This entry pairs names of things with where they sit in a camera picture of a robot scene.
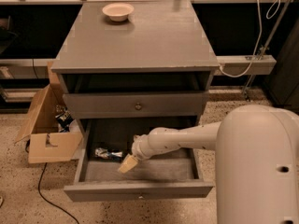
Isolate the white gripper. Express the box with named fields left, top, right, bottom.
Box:
left=118, top=134, right=154, bottom=174

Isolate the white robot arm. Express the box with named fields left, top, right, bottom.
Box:
left=119, top=105, right=299, bottom=224

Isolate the open grey middle drawer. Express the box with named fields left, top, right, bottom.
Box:
left=64, top=117, right=213, bottom=202

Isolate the closed grey upper drawer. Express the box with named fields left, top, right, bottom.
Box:
left=63, top=91, right=208, bottom=119

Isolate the grey wooden drawer cabinet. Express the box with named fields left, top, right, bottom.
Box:
left=50, top=0, right=221, bottom=203

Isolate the snack bag in box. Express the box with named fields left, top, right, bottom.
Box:
left=55, top=105, right=73, bottom=133

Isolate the open cardboard box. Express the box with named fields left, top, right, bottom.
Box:
left=15, top=62, right=82, bottom=163

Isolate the white ceramic bowl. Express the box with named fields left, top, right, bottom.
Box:
left=102, top=3, right=134, bottom=22

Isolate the thin metal pole stand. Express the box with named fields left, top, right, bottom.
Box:
left=241, top=0, right=299, bottom=101

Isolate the black floor cable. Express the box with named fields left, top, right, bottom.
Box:
left=36, top=162, right=80, bottom=224

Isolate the grey metal shelf rail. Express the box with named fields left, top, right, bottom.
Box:
left=217, top=55, right=277, bottom=76

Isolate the white hanging cable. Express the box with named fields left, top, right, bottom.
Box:
left=218, top=0, right=282, bottom=78

